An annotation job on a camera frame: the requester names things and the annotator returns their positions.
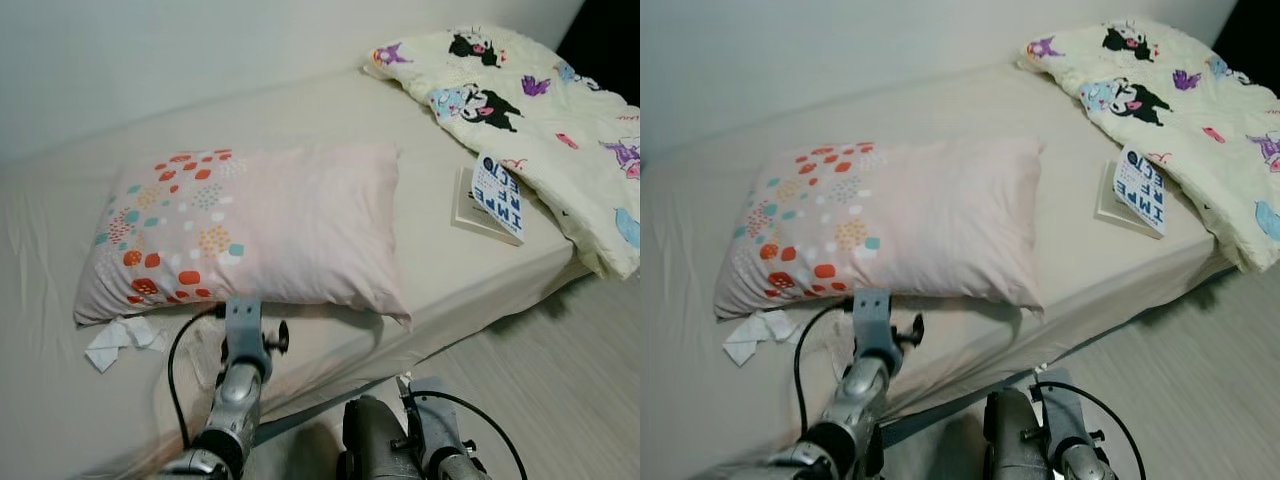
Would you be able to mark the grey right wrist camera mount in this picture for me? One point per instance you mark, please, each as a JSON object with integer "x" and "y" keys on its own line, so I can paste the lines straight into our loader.
{"x": 1068, "y": 412}
{"x": 435, "y": 420}

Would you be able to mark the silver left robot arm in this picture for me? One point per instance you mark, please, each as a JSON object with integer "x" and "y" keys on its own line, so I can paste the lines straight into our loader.
{"x": 235, "y": 400}
{"x": 860, "y": 390}

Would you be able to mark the pink dotted pillow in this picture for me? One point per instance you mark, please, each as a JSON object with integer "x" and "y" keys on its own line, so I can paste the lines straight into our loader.
{"x": 920, "y": 225}
{"x": 280, "y": 230}

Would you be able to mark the white book with blue letters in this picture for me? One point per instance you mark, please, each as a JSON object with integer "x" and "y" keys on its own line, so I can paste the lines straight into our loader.
{"x": 1138, "y": 188}
{"x": 495, "y": 195}

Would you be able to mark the beige mattress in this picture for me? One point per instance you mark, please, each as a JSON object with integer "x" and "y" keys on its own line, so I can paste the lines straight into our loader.
{"x": 930, "y": 115}
{"x": 300, "y": 120}

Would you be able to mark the cream cartoon print duvet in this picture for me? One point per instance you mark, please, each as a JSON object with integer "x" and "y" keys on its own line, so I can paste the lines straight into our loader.
{"x": 1190, "y": 110}
{"x": 540, "y": 120}

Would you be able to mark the grey robot leg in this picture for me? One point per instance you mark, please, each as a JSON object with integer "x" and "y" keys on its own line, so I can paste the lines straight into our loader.
{"x": 1015, "y": 435}
{"x": 375, "y": 440}

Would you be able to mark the white tissue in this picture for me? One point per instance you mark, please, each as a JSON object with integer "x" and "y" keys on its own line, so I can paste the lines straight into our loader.
{"x": 778, "y": 325}
{"x": 105, "y": 352}
{"x": 742, "y": 345}
{"x": 145, "y": 333}

